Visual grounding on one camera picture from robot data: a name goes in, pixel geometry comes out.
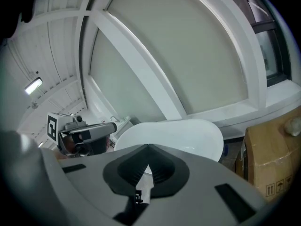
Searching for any plain cardboard box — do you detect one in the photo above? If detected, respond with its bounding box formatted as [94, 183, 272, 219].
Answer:
[235, 107, 301, 202]

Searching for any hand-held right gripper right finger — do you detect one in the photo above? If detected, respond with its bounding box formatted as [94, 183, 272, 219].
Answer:
[138, 144, 271, 226]

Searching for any person's left hand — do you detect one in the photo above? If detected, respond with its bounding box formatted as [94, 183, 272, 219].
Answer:
[62, 135, 79, 155]

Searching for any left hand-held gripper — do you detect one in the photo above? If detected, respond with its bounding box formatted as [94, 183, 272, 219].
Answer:
[47, 112, 118, 155]

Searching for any white bathtub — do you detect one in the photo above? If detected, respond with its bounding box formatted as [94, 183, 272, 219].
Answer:
[114, 118, 224, 177]

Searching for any black framed window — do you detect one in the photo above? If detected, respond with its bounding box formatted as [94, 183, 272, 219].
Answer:
[224, 0, 293, 87]

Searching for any ceiling lamp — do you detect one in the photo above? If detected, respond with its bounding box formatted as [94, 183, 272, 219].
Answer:
[24, 77, 44, 95]

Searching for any white vanity cabinet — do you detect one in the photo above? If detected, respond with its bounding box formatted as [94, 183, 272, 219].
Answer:
[107, 115, 132, 145]

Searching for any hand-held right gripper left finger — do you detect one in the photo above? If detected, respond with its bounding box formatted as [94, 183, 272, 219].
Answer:
[28, 144, 150, 226]

